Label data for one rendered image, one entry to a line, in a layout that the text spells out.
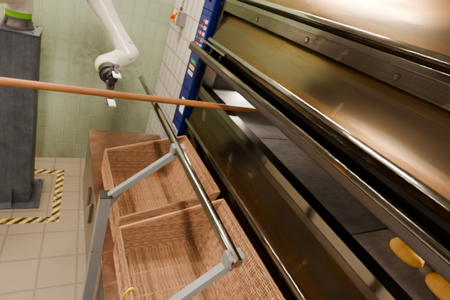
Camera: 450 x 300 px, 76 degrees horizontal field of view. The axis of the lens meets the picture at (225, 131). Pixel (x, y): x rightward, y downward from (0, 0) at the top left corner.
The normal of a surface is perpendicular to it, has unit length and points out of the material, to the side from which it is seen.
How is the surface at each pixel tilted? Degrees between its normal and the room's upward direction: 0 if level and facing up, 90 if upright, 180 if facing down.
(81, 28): 90
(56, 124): 90
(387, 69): 90
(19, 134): 90
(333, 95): 70
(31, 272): 0
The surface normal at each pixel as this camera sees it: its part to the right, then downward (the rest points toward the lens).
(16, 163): 0.37, 0.50
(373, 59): -0.86, -0.07
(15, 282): 0.31, -0.86
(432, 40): -0.70, -0.36
